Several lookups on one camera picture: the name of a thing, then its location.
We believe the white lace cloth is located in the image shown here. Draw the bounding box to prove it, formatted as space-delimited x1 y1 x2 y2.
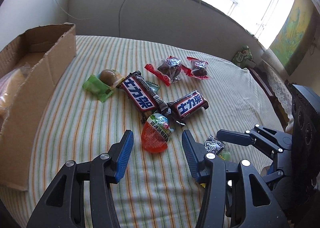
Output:
259 49 293 121

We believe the green jelly candy packet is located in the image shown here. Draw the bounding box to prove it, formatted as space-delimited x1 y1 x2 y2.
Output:
218 151 231 161

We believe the striped tablecloth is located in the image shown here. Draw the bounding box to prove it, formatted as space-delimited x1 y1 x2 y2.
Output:
1 36 282 227

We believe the red jelly cup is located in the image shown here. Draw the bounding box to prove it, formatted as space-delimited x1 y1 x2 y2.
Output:
141 113 174 153

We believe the long Snickers bar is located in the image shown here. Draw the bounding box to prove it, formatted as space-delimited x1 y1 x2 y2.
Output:
117 71 170 124

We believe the landscape wall painting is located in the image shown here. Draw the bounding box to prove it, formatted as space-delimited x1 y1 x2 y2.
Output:
270 0 318 75

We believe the green gift bag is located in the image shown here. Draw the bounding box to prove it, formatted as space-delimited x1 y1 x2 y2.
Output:
231 45 254 68

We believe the green mint candy packet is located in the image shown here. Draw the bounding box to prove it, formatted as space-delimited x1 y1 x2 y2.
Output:
146 81 160 93

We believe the black patterned candy packet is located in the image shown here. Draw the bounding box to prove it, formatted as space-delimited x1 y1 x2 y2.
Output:
204 135 225 155

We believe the short Snickers bar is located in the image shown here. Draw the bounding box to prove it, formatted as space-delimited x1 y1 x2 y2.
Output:
168 90 209 125

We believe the small red date snack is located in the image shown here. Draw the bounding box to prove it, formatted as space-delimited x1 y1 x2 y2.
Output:
187 57 210 80

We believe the large red date snack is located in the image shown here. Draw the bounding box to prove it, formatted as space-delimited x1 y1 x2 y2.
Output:
144 56 189 86

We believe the green candy wrapper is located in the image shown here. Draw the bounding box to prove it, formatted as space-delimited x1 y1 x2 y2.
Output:
82 74 114 103

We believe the brown cardboard box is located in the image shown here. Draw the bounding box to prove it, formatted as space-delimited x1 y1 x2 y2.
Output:
1 23 76 191

